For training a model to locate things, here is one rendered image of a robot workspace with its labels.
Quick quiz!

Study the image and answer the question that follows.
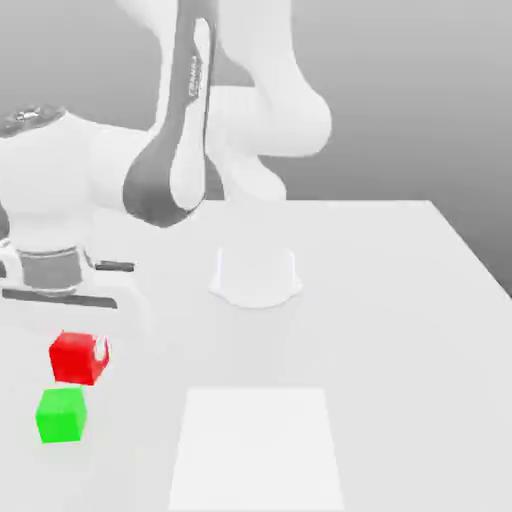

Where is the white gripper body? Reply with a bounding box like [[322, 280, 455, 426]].
[[0, 279, 152, 336]]

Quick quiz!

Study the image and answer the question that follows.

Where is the small red cube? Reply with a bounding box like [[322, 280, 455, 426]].
[[48, 330, 111, 388]]

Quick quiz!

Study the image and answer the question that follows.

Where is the small green cube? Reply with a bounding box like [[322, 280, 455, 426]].
[[34, 386, 88, 445]]

